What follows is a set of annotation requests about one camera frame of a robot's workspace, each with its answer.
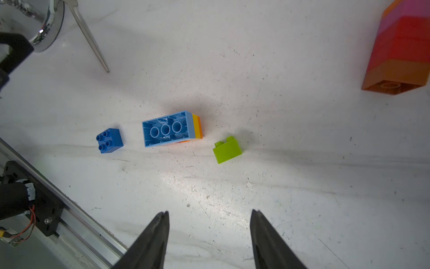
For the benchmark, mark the small red lego brick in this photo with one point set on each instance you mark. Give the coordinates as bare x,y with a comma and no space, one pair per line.
399,48

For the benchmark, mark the brown lego brick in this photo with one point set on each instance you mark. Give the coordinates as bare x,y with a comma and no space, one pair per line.
394,77

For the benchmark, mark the magenta lego brick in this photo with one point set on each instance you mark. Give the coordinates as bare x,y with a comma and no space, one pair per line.
413,8

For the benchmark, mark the silver fork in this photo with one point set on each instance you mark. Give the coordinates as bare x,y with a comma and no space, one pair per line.
73,6

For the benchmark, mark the aluminium mounting rail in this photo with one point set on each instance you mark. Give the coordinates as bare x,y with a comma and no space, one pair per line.
70,235

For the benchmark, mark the long red lego brick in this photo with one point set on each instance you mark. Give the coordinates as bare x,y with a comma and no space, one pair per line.
405,27

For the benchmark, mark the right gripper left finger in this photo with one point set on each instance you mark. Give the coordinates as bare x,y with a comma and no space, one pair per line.
149,249

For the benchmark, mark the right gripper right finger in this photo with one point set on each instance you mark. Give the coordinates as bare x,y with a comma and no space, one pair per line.
270,250

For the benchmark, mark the orange lego brick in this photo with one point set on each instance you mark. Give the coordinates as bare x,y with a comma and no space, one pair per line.
390,8
190,128

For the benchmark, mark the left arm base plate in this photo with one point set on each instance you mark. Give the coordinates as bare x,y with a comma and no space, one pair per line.
37,198

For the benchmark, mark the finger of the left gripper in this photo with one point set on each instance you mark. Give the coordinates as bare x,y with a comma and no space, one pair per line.
20,49

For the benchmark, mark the light blue lego brick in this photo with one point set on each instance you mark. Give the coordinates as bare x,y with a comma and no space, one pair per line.
158,132

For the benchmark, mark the lime green lego brick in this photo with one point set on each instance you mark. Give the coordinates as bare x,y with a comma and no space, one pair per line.
227,150

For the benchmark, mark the dark blue lego brick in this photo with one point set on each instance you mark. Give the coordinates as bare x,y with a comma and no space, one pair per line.
109,141

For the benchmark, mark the silver wire cup rack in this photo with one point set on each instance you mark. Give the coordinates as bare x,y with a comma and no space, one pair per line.
39,21

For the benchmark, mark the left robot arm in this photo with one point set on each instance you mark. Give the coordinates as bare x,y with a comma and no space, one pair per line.
14,196

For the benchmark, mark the yellow lego brick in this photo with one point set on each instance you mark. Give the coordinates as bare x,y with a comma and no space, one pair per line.
197,127

